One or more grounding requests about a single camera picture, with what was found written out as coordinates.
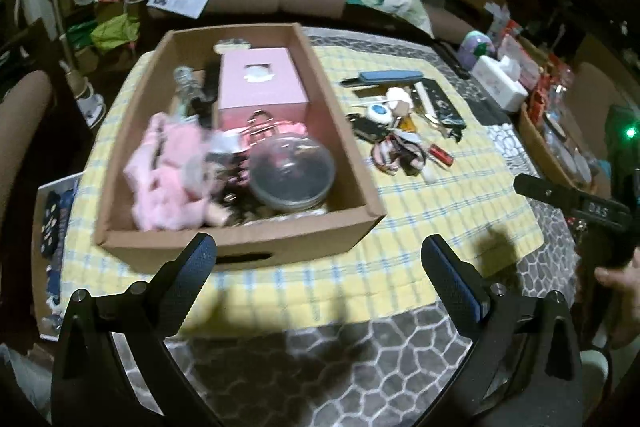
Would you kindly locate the wicker basket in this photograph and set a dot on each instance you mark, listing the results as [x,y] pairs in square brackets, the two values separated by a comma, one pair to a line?
[561,153]

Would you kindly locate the red lipstick tube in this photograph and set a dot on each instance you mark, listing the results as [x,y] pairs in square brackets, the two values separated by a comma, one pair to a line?
[440,155]

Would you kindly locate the pink tissue box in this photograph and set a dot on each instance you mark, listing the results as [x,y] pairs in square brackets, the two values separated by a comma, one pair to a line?
[263,79]

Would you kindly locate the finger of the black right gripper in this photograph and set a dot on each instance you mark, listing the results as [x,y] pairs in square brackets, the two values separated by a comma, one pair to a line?
[552,194]

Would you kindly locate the white tissue box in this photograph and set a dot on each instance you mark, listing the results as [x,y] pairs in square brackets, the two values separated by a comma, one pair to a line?
[501,80]

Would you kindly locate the pink cloth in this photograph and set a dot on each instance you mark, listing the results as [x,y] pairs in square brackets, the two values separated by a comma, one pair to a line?
[168,177]

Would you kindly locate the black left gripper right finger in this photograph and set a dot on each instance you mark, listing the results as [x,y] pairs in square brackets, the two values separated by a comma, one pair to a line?
[457,284]

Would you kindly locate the round clear lid tin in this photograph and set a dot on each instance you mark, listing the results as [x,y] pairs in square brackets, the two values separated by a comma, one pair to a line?
[290,172]

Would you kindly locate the silver metal wire clip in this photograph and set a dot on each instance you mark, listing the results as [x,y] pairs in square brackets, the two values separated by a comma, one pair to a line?
[260,126]

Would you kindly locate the yellow plaid tablecloth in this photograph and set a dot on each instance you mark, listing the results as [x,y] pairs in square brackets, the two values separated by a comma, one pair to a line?
[359,339]

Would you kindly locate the patterned pink black scarf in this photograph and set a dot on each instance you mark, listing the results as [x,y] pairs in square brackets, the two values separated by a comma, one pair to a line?
[397,152]

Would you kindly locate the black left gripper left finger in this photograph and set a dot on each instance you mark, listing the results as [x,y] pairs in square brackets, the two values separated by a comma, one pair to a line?
[176,286]

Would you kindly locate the clear plastic bottle dark cap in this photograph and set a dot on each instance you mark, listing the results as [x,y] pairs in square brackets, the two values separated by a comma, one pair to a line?
[190,95]

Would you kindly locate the blue nail file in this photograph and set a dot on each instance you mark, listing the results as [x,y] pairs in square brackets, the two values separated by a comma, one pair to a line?
[383,77]

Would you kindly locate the purple round toy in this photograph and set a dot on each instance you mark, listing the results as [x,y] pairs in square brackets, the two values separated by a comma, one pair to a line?
[474,45]

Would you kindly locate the cardboard box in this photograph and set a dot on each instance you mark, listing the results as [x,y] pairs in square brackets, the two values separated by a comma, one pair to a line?
[354,207]

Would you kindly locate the person's right hand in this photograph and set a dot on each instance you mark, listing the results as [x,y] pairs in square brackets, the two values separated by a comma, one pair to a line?
[626,284]

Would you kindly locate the white nail buffer stick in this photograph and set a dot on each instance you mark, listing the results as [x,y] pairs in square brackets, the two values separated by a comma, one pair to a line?
[425,100]

